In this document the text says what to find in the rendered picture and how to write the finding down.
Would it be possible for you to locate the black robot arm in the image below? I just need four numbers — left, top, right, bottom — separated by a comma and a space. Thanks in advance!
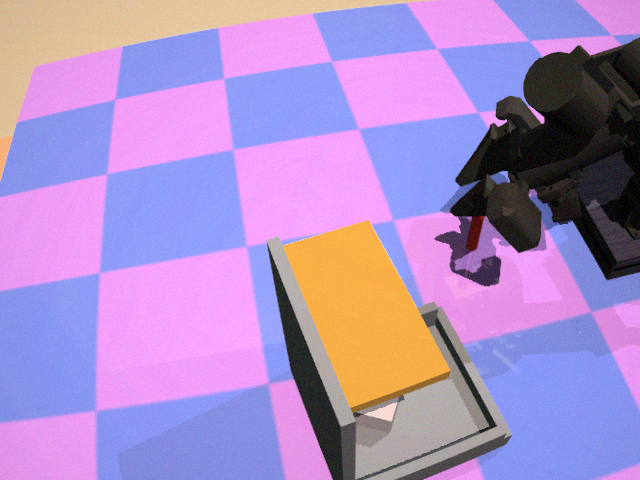
523, 38, 640, 240

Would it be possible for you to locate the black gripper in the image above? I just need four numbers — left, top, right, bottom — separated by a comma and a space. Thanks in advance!
450, 96, 588, 253

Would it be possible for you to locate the dark red peg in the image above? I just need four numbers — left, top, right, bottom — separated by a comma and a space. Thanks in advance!
466, 216, 485, 251

